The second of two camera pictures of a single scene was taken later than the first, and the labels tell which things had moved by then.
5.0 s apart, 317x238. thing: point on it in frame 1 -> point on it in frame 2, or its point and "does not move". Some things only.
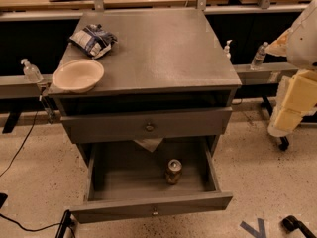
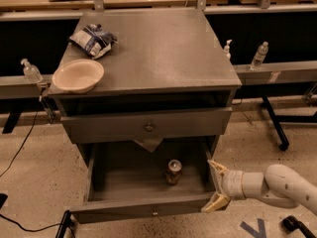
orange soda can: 173,171 does not move
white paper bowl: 77,76 does not move
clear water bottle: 260,57 does not move
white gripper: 303,44 -> 232,183
